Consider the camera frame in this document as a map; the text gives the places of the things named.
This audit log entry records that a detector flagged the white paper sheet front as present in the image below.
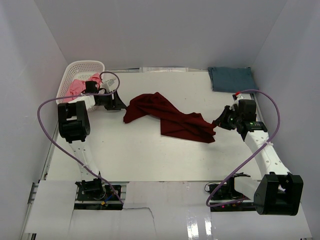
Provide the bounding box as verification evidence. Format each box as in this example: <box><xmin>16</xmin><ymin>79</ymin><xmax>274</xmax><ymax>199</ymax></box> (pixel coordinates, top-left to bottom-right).
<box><xmin>25</xmin><ymin>180</ymin><xmax>311</xmax><ymax>240</ymax></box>

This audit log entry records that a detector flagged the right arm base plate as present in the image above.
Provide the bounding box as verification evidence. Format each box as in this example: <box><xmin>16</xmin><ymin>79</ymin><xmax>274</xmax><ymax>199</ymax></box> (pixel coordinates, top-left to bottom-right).
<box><xmin>209</xmin><ymin>172</ymin><xmax>261</xmax><ymax>212</ymax></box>

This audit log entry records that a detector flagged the dark red t shirt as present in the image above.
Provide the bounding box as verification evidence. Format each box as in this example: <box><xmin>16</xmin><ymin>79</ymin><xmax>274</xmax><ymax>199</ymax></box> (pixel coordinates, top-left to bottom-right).
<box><xmin>123</xmin><ymin>92</ymin><xmax>216</xmax><ymax>144</ymax></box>

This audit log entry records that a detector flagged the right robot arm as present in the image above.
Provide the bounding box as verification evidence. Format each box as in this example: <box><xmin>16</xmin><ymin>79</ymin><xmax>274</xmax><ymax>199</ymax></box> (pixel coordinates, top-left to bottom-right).
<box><xmin>210</xmin><ymin>97</ymin><xmax>304</xmax><ymax>216</ymax></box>

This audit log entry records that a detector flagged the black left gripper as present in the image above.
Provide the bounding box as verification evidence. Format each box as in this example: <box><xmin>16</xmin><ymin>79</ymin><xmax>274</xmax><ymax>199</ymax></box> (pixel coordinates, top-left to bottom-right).
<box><xmin>96</xmin><ymin>89</ymin><xmax>127</xmax><ymax>111</ymax></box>

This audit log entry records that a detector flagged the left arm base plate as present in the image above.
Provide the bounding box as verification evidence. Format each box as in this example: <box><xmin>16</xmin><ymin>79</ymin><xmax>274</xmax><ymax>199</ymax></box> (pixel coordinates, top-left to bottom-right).
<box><xmin>74</xmin><ymin>178</ymin><xmax>127</xmax><ymax>211</ymax></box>

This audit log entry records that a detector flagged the folded teal t shirt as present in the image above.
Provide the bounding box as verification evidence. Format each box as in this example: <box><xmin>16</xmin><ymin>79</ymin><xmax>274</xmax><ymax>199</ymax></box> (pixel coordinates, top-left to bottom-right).
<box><xmin>207</xmin><ymin>66</ymin><xmax>259</xmax><ymax>93</ymax></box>

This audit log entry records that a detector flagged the pink t shirt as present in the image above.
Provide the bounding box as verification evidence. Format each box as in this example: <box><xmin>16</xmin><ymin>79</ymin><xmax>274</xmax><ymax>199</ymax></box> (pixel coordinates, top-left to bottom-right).
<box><xmin>63</xmin><ymin>73</ymin><xmax>102</xmax><ymax>103</ymax></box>

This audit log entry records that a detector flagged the white plastic basket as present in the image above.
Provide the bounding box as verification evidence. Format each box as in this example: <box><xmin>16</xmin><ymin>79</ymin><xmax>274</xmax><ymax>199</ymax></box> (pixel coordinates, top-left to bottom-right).
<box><xmin>56</xmin><ymin>60</ymin><xmax>105</xmax><ymax>105</ymax></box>

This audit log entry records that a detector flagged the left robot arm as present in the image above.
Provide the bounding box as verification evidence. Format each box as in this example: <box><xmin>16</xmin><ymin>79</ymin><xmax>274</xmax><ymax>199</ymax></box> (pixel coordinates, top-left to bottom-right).
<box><xmin>57</xmin><ymin>81</ymin><xmax>127</xmax><ymax>200</ymax></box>

